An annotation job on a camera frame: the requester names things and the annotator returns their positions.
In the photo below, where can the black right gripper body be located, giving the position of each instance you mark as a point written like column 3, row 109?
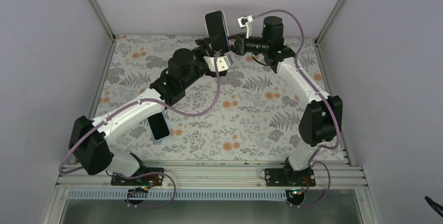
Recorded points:
column 242, row 48

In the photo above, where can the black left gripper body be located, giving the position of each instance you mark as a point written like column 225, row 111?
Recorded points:
column 206, row 50

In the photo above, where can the blue-cased black phone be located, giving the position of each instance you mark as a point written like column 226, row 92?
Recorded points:
column 158, row 126

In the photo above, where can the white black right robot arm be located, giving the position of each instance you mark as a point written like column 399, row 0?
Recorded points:
column 320, row 125

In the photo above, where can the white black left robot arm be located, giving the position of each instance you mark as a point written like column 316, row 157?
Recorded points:
column 89, row 142

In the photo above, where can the floral patterned table mat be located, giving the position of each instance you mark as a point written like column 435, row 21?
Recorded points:
column 256, row 116

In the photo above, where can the black object at edge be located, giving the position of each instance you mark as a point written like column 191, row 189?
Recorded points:
column 434, row 205

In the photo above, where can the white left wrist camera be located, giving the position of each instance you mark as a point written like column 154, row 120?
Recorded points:
column 223, row 63

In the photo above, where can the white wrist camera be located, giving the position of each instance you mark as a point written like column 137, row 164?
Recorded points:
column 246, row 22
column 223, row 63

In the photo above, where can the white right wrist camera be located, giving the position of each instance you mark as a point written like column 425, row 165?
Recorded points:
column 246, row 22

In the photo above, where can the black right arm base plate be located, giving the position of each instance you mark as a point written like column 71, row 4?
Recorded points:
column 278, row 177

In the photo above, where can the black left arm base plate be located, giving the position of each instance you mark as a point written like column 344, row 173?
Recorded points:
column 145, row 181

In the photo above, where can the aluminium rail frame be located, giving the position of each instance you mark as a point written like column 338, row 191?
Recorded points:
column 212, row 192

